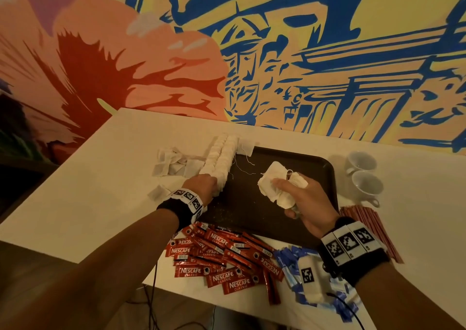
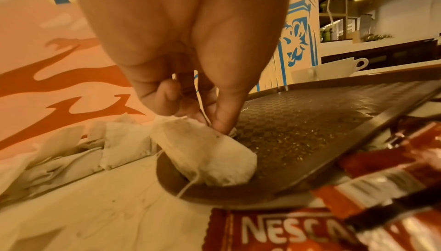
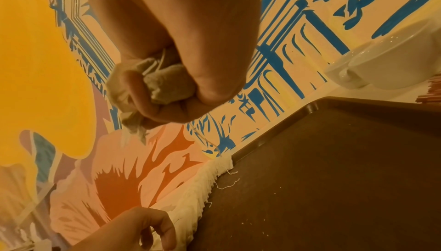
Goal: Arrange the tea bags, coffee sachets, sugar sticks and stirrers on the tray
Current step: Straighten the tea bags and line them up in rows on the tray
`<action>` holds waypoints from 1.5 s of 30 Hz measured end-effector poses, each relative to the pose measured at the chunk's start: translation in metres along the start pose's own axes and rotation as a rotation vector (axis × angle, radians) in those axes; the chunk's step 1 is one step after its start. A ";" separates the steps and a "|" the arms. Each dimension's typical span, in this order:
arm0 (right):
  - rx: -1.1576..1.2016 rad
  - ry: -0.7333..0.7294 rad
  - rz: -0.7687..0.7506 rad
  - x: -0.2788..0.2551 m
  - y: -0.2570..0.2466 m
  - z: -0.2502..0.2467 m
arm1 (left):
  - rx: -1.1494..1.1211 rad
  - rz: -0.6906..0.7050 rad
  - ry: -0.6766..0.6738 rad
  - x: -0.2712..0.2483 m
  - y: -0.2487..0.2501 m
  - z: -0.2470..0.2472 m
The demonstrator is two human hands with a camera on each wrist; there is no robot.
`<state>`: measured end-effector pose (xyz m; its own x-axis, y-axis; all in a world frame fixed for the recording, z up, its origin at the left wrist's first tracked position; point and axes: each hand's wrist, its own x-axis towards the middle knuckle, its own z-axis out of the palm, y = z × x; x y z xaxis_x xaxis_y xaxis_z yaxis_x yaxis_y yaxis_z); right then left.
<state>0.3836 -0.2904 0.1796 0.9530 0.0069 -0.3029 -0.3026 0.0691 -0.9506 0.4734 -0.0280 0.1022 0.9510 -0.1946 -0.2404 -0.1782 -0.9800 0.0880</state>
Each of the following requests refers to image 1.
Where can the bundle of red stir sticks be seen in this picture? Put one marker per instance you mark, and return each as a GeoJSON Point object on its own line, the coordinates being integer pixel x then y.
{"type": "Point", "coordinates": [371, 228]}

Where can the person's left forearm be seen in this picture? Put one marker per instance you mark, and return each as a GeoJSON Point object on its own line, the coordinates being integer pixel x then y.
{"type": "Point", "coordinates": [87, 275]}

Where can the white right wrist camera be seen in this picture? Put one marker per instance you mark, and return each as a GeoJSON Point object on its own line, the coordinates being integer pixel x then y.
{"type": "Point", "coordinates": [311, 279]}

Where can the white tea bag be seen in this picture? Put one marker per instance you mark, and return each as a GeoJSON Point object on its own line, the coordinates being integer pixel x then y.
{"type": "Point", "coordinates": [277, 182]}

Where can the pile of red Nescafe sachets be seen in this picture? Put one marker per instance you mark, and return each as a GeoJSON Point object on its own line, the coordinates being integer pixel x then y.
{"type": "Point", "coordinates": [222, 264]}

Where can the black right wristband with markers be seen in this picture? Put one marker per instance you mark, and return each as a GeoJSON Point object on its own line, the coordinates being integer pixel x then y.
{"type": "Point", "coordinates": [353, 252]}

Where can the person's right hand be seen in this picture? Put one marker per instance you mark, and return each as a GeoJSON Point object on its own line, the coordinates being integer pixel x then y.
{"type": "Point", "coordinates": [313, 206]}

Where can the person's left hand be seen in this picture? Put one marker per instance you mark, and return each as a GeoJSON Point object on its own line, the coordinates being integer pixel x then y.
{"type": "Point", "coordinates": [202, 188]}

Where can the black left wristband with markers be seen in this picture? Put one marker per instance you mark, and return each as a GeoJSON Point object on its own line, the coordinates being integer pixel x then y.
{"type": "Point", "coordinates": [182, 208]}

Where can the pile of blue sugar sachets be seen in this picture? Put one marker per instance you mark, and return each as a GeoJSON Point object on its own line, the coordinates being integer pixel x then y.
{"type": "Point", "coordinates": [338, 297]}

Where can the black wristband with markers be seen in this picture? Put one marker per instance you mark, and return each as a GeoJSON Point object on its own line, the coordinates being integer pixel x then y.
{"type": "Point", "coordinates": [353, 252]}
{"type": "Point", "coordinates": [182, 208]}

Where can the dark brown tray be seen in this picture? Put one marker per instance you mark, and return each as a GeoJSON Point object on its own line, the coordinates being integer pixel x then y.
{"type": "Point", "coordinates": [244, 202]}

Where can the row of tea bags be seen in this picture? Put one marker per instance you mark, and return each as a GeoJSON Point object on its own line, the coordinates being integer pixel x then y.
{"type": "Point", "coordinates": [222, 158]}

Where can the small white cup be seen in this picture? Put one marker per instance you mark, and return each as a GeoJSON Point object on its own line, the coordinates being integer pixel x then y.
{"type": "Point", "coordinates": [361, 161]}
{"type": "Point", "coordinates": [368, 184]}

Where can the pile of white tea bags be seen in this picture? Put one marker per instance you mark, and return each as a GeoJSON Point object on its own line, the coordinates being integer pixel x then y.
{"type": "Point", "coordinates": [175, 166]}

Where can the person's right forearm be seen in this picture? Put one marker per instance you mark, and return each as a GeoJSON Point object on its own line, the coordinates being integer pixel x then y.
{"type": "Point", "coordinates": [411, 301]}

